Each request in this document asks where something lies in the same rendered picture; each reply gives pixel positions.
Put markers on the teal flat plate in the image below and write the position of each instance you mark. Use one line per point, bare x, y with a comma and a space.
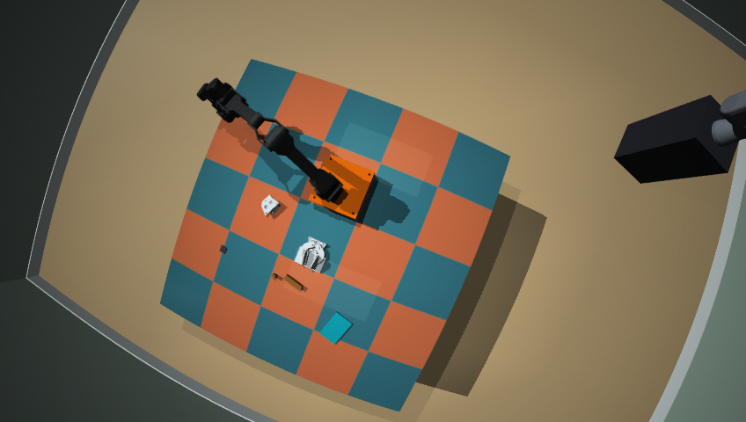
335, 327

